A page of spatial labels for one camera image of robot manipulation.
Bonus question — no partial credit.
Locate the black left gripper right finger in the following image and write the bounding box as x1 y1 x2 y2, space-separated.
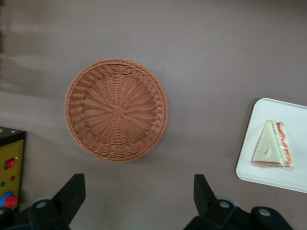
183 173 295 230

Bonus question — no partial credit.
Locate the black machine with yellow panel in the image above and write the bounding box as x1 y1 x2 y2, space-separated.
0 126 27 212

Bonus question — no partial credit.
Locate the red emergency stop button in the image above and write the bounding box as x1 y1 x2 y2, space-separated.
0 191 19 209

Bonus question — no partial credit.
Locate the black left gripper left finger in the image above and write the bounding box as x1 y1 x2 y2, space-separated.
0 173 86 230

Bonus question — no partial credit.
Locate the triangle sandwich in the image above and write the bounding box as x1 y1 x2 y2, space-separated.
251 120 294 172

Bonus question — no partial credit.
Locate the cream plastic serving tray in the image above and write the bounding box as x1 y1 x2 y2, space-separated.
235 97 307 194

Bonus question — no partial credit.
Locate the brown round wicker basket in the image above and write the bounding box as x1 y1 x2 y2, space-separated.
65 57 171 163

